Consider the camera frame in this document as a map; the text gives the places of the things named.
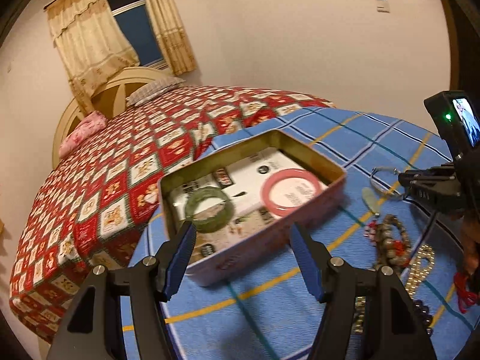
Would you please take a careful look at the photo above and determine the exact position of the thin silver bangle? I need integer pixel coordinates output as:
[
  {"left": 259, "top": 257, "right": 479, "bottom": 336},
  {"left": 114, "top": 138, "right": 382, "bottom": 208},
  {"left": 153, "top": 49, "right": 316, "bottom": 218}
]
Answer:
[{"left": 369, "top": 167, "right": 407, "bottom": 199}]

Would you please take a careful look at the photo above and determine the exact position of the gold link bracelet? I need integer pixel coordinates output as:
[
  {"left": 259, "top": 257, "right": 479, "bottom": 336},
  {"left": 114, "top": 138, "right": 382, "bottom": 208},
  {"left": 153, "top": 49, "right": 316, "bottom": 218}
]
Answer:
[{"left": 352, "top": 295, "right": 367, "bottom": 334}]

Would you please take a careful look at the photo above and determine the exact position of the jade pendant with red tassel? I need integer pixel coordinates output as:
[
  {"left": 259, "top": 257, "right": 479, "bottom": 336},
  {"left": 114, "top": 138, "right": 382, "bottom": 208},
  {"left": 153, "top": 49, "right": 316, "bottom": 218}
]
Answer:
[{"left": 362, "top": 189, "right": 381, "bottom": 241}]

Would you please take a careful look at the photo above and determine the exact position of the cream wooden headboard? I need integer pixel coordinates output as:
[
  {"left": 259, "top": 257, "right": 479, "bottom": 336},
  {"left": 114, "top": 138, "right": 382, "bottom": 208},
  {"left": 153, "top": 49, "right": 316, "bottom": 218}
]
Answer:
[{"left": 52, "top": 67, "right": 169, "bottom": 169}]

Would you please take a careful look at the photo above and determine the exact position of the red cord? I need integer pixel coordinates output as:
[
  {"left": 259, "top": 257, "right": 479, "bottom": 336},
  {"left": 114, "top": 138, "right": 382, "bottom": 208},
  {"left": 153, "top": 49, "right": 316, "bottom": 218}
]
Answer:
[{"left": 453, "top": 270, "right": 480, "bottom": 314}]

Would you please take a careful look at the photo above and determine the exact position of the pink metal tin box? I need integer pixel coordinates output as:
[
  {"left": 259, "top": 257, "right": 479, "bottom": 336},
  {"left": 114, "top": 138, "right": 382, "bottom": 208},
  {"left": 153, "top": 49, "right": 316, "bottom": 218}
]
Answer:
[{"left": 157, "top": 129, "right": 347, "bottom": 287}]

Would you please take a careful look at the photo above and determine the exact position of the person's right hand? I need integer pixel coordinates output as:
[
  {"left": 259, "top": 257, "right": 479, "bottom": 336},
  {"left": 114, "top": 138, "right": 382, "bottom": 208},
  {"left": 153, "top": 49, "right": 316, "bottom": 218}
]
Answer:
[{"left": 462, "top": 214, "right": 480, "bottom": 272}]

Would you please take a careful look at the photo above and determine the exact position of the striped pillow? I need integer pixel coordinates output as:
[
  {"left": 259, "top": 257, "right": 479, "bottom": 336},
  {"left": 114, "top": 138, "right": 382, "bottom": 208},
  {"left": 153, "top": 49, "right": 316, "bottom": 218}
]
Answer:
[{"left": 125, "top": 76, "right": 187, "bottom": 107}]

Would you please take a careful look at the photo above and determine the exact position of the white printed card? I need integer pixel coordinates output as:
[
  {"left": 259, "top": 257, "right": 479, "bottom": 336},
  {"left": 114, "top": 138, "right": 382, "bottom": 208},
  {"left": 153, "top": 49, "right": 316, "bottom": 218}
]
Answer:
[{"left": 169, "top": 150, "right": 327, "bottom": 263}]

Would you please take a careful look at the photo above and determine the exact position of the window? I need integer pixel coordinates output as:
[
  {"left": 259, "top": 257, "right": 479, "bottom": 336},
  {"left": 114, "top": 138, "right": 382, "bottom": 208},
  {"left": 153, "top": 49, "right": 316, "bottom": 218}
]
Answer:
[{"left": 104, "top": 0, "right": 166, "bottom": 69}]

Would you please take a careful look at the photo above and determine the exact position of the red patchwork bedspread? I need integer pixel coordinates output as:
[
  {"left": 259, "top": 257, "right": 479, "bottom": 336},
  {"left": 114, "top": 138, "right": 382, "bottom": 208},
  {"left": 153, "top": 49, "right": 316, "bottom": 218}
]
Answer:
[{"left": 9, "top": 85, "right": 336, "bottom": 346}]

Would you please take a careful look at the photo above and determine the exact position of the brown bead bracelet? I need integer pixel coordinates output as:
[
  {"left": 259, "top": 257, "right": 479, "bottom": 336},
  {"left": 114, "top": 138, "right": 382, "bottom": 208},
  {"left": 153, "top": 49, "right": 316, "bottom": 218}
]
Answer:
[{"left": 375, "top": 214, "right": 413, "bottom": 271}]

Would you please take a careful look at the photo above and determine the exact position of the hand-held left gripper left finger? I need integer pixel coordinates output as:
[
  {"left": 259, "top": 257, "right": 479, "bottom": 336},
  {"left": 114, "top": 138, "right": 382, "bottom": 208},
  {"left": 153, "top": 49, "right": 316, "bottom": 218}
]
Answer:
[{"left": 47, "top": 220, "right": 197, "bottom": 360}]

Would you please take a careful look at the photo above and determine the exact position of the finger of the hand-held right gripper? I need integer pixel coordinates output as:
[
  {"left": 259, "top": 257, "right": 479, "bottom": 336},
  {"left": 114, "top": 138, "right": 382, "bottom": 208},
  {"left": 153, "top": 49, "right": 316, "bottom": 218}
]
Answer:
[
  {"left": 399, "top": 178, "right": 464, "bottom": 215},
  {"left": 398, "top": 163, "right": 457, "bottom": 181}
]

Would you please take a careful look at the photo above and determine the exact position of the blue plaid cloth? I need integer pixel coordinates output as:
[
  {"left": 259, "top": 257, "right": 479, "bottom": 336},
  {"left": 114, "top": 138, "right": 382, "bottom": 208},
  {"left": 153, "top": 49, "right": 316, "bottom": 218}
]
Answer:
[{"left": 120, "top": 107, "right": 480, "bottom": 360}]

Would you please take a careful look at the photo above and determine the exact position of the dark bead bracelet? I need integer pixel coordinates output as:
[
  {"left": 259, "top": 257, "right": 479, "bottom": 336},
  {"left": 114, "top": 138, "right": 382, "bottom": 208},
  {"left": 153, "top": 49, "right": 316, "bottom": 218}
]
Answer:
[{"left": 410, "top": 296, "right": 436, "bottom": 337}]

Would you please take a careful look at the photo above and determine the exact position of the beige patterned curtain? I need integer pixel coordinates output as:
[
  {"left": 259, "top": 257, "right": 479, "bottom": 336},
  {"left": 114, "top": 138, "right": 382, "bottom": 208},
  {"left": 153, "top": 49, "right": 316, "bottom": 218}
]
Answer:
[
  {"left": 44, "top": 0, "right": 141, "bottom": 115},
  {"left": 136, "top": 0, "right": 197, "bottom": 76}
]

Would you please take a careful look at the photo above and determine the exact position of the dark wooden door frame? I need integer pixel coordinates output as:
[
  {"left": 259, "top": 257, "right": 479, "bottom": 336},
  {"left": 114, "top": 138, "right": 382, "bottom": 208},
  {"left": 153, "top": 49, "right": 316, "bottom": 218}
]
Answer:
[{"left": 431, "top": 0, "right": 480, "bottom": 94}]

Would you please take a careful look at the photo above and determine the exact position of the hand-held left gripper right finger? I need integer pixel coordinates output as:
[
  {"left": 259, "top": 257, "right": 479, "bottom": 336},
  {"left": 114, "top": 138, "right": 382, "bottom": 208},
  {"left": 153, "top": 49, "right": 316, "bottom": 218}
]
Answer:
[{"left": 289, "top": 223, "right": 437, "bottom": 360}]

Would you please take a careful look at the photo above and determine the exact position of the pink bangle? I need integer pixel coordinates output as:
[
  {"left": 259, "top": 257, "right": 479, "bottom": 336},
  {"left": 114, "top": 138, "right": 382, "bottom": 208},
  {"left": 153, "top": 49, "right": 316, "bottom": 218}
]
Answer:
[{"left": 260, "top": 169, "right": 326, "bottom": 218}]

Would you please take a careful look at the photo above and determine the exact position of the pink pillow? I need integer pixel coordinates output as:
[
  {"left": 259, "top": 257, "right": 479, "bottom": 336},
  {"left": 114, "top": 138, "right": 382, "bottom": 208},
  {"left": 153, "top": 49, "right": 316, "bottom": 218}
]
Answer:
[{"left": 59, "top": 110, "right": 109, "bottom": 159}]

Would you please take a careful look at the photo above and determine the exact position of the green jade bangle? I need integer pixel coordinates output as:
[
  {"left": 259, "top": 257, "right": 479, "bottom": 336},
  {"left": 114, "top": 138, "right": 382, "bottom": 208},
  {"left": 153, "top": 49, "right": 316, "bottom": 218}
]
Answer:
[{"left": 184, "top": 187, "right": 235, "bottom": 233}]

